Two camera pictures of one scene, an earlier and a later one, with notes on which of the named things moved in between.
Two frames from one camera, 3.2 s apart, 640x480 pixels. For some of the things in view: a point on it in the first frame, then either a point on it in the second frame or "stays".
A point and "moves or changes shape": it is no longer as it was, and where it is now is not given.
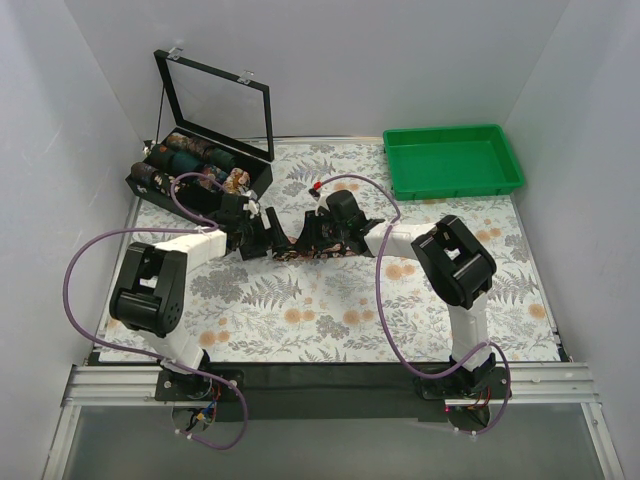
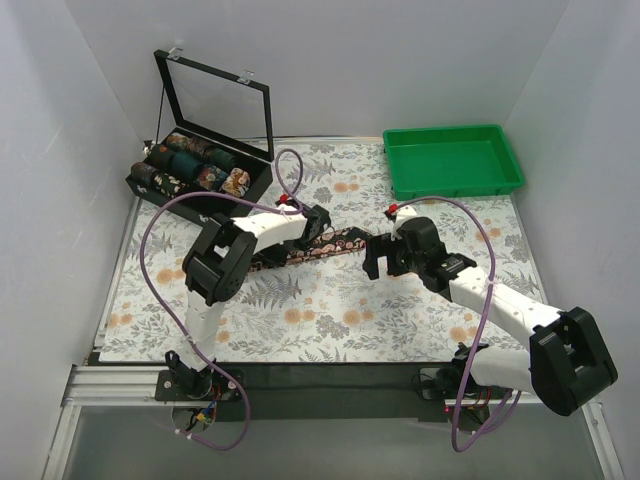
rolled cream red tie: [237, 182] stays
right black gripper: [323, 235] to [376, 255]
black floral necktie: [333, 251] moves or changes shape
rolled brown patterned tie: [178, 141] stays
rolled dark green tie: [219, 157] stays
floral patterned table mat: [354, 308] stays
